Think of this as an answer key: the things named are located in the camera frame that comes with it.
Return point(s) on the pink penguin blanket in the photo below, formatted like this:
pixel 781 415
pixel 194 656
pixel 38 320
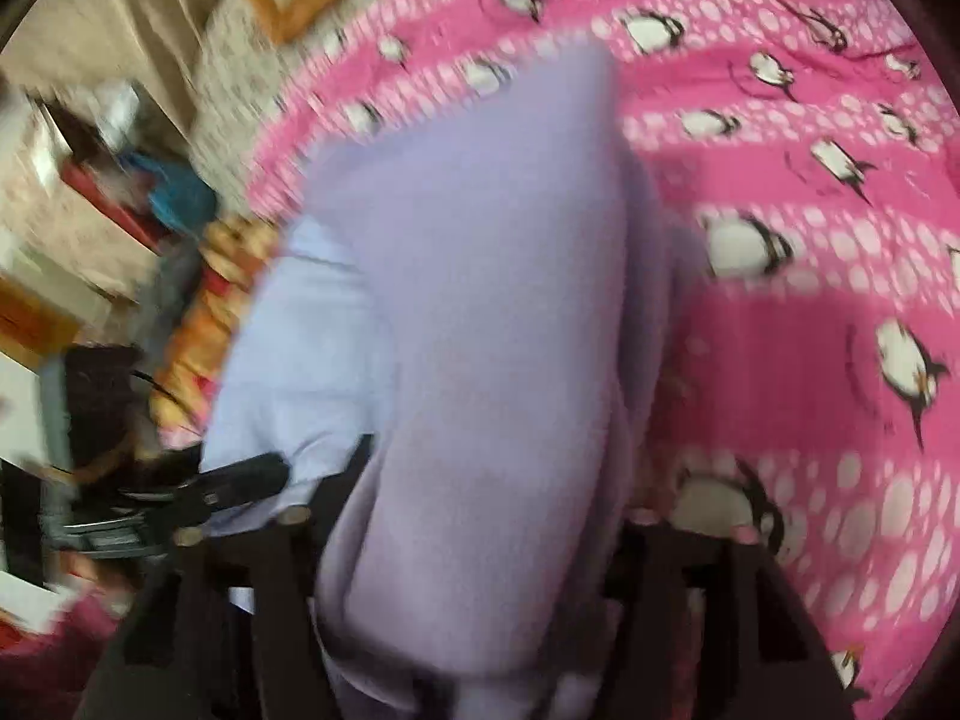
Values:
pixel 816 147

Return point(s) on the red hanging item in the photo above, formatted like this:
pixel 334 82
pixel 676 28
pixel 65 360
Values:
pixel 136 221

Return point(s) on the beige curtain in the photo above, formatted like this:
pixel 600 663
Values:
pixel 65 45

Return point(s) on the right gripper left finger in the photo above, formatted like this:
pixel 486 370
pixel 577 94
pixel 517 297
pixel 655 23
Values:
pixel 225 627

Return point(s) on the lavender purple jacket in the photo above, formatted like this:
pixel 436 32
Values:
pixel 486 296

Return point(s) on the floral bed quilt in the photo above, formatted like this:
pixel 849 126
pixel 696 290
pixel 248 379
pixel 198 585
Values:
pixel 238 81

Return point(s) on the orange yellow satin cloth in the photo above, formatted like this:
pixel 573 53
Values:
pixel 235 252

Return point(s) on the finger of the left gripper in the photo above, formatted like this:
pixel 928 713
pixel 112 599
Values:
pixel 192 502

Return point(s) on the grey dark garment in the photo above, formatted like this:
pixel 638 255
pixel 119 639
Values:
pixel 162 303

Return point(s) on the magenta sleeve forearm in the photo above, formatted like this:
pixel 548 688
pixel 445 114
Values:
pixel 45 677

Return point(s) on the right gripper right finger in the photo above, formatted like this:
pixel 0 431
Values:
pixel 697 626

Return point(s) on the blue plastic bag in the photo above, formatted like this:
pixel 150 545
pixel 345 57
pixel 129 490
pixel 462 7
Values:
pixel 177 196

